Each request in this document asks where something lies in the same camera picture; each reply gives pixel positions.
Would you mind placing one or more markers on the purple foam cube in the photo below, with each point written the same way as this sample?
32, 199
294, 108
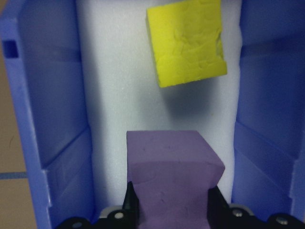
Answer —
171, 167

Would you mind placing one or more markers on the yellow foam cube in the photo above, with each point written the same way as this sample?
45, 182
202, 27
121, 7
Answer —
186, 43

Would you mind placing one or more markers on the white foam pad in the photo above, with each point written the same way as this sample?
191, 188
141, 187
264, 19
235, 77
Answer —
114, 95

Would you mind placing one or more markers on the blue plastic storage bin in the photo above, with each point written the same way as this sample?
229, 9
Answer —
47, 95

